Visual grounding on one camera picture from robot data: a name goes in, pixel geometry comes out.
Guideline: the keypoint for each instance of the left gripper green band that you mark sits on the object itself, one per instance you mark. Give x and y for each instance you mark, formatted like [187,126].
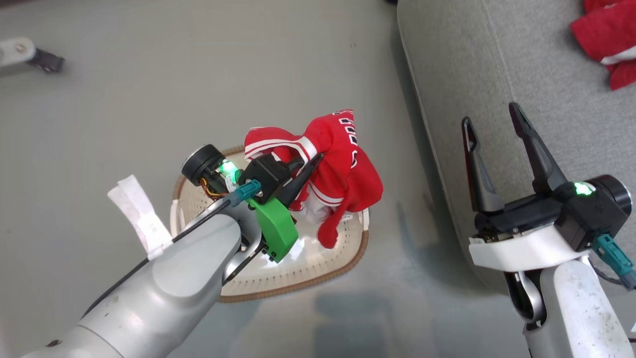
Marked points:
[271,179]

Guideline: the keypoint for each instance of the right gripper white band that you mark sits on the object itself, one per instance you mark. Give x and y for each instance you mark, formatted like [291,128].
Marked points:
[586,214]

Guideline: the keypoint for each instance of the red jersey black print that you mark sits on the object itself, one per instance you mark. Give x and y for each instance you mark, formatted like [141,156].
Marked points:
[350,174]

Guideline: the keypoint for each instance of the red garment white trim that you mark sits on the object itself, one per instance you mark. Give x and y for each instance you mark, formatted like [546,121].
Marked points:
[608,35]

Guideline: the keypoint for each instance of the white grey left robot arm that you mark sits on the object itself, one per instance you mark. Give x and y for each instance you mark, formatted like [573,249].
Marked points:
[164,288]

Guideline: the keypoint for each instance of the grey fabric sofa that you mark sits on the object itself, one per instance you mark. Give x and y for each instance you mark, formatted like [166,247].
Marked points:
[497,64]

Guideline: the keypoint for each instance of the white plastic laundry basket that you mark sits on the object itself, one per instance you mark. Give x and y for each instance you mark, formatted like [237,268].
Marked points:
[283,278]

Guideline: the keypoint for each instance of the white tape tag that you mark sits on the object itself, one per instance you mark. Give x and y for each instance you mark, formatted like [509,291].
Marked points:
[141,214]

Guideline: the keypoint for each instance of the grey curved partition leg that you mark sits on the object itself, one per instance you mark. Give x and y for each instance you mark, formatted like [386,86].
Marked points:
[12,51]

